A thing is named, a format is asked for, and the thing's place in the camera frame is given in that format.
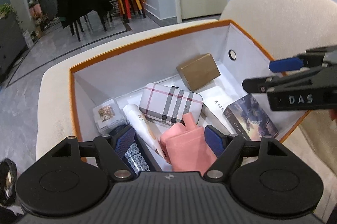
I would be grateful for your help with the operator hand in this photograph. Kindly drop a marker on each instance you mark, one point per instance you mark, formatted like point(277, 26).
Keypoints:
point(333, 114)

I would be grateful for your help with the pink bottle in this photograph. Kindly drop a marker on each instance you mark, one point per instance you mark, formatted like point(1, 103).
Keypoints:
point(185, 148)

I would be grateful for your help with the white lotion tube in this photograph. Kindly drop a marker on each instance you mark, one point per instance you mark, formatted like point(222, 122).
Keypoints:
point(140, 124)

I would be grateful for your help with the black spray can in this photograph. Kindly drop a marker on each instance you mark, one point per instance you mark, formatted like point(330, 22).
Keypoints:
point(138, 157)

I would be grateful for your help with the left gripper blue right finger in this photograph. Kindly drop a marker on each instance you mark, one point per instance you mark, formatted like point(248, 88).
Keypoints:
point(216, 140)

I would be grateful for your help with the black dining chair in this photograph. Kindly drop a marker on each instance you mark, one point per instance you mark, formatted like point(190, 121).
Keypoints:
point(70, 12)

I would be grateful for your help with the playing card box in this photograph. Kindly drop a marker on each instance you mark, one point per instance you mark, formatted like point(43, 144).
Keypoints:
point(249, 120)

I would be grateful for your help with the clear plastic cube box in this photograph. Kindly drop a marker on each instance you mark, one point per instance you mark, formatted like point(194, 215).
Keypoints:
point(108, 116)

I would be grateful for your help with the black trash bag bin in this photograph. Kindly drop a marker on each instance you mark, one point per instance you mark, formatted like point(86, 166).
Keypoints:
point(8, 181)

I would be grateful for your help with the plaid case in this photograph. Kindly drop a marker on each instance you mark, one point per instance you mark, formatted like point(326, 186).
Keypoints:
point(168, 104)

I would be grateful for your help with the gold cardboard box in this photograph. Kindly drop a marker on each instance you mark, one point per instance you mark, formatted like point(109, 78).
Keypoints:
point(198, 72)

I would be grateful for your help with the dark grey sideboard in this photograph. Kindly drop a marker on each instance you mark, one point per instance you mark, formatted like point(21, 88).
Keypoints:
point(12, 43)

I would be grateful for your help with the long white box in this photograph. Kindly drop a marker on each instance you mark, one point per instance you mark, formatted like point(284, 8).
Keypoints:
point(216, 101)

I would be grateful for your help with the orange storage box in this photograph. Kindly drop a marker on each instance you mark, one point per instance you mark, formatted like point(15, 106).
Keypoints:
point(122, 68)

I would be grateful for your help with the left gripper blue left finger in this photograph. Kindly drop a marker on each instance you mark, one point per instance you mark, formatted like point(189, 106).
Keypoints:
point(123, 138)

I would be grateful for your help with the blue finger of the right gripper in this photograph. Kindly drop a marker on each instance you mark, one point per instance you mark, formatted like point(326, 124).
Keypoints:
point(285, 65)

